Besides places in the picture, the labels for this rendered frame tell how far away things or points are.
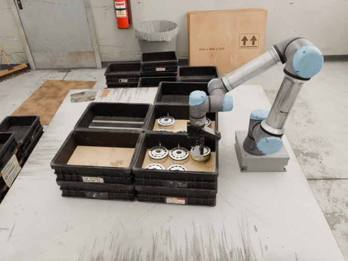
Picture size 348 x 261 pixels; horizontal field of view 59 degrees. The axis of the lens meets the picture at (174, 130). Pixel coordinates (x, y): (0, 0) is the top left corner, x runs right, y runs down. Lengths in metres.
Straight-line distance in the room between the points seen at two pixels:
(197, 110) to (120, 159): 0.52
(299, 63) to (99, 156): 1.07
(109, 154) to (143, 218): 0.40
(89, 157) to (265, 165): 0.95
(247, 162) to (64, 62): 3.77
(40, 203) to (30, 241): 0.22
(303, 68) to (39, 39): 4.15
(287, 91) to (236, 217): 0.62
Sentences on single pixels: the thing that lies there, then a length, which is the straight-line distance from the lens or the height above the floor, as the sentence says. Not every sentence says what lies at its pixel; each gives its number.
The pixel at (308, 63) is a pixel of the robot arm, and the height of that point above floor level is 1.38.
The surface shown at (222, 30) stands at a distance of 4.40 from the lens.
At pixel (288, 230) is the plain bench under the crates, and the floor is 0.70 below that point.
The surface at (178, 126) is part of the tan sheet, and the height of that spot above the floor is 0.83.
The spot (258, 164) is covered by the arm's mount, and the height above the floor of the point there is 0.76.
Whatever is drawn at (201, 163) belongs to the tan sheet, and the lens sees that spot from 1.59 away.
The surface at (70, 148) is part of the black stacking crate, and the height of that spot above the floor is 0.87.
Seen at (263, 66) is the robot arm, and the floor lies 1.31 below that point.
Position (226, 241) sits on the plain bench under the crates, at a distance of 1.45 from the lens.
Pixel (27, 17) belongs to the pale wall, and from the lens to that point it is 4.93.
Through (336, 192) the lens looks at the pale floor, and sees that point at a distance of 2.84.
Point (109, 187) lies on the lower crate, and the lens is 1.55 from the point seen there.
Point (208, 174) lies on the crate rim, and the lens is 1.39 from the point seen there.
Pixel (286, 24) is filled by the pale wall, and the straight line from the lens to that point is 4.77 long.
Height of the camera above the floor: 1.89
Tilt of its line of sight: 35 degrees down
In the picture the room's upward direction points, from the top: 2 degrees counter-clockwise
